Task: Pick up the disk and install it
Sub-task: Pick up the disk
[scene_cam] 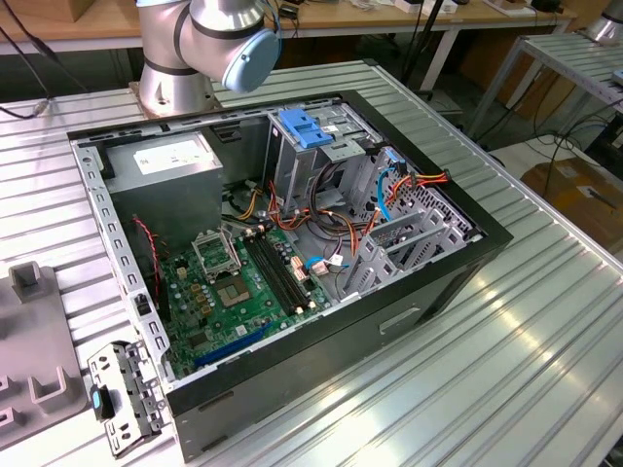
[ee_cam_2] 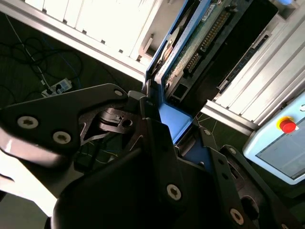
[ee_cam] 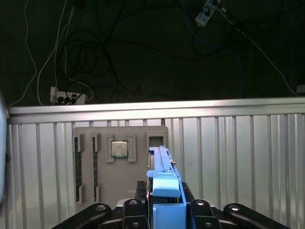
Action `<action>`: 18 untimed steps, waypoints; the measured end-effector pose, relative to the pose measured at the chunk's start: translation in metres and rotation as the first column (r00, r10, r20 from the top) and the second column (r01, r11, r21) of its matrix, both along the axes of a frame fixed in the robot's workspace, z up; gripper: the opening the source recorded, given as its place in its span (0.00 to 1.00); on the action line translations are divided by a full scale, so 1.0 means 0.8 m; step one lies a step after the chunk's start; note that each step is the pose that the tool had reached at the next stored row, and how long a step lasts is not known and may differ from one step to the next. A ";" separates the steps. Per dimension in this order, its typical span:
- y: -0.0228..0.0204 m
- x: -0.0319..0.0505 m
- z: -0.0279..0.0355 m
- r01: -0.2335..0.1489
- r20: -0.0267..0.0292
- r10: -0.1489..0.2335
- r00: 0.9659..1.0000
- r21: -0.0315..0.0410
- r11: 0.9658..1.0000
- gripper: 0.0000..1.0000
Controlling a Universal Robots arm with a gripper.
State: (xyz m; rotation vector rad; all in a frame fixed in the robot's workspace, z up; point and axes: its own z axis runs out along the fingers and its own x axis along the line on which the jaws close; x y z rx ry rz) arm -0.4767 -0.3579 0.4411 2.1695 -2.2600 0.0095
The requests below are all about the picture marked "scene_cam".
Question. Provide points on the wooden desk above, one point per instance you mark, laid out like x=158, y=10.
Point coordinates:
x=370, y=19

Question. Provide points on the CPU socket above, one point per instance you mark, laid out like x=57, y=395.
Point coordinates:
x=233, y=293

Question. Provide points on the blue expansion slot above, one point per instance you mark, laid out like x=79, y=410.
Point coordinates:
x=232, y=344

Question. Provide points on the grey disk bay cage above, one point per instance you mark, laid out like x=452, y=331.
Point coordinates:
x=428, y=228

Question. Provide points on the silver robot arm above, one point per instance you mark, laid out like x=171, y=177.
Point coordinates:
x=165, y=73

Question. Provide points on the blue drive latch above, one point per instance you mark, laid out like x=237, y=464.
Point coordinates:
x=304, y=129

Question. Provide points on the black PC case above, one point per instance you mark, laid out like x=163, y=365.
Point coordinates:
x=311, y=355

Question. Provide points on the brown cardboard box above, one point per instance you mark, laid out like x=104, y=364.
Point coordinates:
x=574, y=190

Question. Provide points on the grey power supply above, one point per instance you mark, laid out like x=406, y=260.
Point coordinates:
x=165, y=194

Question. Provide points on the green motherboard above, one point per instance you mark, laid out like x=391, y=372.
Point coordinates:
x=243, y=321

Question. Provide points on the metal slat side table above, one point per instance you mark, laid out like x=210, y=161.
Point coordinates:
x=564, y=56

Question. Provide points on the black case fan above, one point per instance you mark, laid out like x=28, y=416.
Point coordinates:
x=163, y=297

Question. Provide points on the grey parts rack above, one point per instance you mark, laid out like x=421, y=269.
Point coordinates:
x=34, y=335

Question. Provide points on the black RAM slot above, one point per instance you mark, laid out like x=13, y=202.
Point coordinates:
x=274, y=274
x=287, y=267

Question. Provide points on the grey optical drive cage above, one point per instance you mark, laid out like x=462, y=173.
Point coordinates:
x=297, y=170

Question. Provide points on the metal slot bracket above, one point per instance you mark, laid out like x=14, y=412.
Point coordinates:
x=109, y=362

